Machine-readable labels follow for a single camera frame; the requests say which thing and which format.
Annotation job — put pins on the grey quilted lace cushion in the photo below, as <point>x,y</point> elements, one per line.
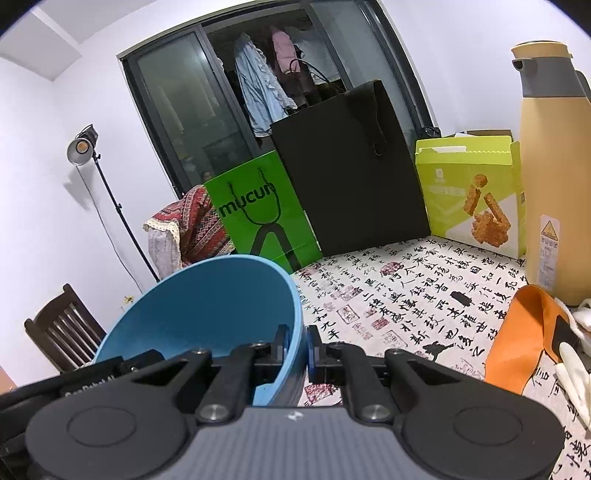
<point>161,249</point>

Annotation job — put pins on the yellow-green snack box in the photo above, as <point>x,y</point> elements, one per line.
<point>443,198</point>

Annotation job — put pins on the dark sliding glass door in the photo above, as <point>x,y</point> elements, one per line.
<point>184,101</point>

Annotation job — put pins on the yellow thermos jug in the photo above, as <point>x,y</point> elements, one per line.
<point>549,184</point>

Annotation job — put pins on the calligraphy print tablecloth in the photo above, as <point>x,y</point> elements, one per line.
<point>415,300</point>

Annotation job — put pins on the white gloves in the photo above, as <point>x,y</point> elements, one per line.
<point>575,374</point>

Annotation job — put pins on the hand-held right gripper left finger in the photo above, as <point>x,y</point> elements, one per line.
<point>282,350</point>

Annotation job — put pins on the hanging blue shirt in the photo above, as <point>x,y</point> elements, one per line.
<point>258,92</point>

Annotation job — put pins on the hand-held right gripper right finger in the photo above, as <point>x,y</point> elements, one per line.
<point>315,355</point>

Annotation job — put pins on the hanging white garment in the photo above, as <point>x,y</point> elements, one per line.
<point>318,64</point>

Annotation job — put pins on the black paper bag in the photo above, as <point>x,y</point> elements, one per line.
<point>351,184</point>

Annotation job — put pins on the blue bowl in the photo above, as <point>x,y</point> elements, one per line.
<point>198,304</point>

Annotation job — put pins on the green paper bag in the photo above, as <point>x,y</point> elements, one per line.
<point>295,230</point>

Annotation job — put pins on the studio light on stand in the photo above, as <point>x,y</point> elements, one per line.
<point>78,150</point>

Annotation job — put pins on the pink suitcase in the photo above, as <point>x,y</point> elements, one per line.
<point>5,378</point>

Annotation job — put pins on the hanging pink garment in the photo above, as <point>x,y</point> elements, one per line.
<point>282,50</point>

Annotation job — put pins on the dark wooden chair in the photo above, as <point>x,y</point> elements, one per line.
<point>60,332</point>

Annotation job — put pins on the orange pouch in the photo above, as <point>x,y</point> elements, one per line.
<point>517,341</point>

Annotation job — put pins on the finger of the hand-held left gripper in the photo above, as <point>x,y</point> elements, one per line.
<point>143,361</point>

